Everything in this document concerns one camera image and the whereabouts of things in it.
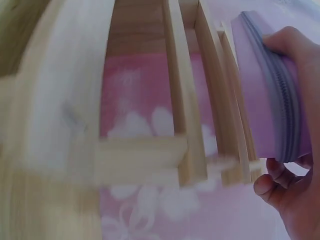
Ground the person's right hand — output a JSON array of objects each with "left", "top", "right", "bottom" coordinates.
[{"left": 253, "top": 25, "right": 320, "bottom": 240}]

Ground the purple zippered case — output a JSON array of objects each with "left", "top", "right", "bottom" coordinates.
[{"left": 229, "top": 10, "right": 315, "bottom": 165}]

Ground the wooden slotted rack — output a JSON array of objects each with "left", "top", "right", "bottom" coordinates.
[{"left": 0, "top": 0, "right": 266, "bottom": 240}]

